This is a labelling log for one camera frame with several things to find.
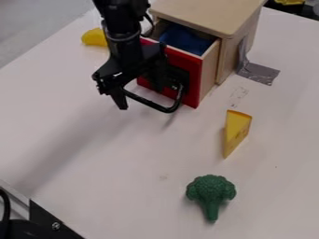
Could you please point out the wooden cabinet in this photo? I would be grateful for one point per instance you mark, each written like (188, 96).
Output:
(216, 15)

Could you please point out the yellow toy cheese wedge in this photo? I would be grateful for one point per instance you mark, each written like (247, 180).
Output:
(236, 132)

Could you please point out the blue cloth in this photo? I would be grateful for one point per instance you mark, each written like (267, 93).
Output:
(185, 39)

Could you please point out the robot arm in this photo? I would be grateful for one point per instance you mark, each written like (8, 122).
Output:
(120, 18)

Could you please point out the green toy broccoli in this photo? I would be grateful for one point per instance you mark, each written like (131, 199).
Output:
(211, 190)

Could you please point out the black equipment base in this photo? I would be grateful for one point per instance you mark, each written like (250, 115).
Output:
(37, 225)

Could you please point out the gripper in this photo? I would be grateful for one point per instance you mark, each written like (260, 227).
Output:
(126, 59)

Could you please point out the yellow toy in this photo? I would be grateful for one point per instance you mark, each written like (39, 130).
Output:
(95, 38)

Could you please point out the grey tape strip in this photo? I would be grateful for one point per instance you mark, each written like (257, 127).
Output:
(257, 72)

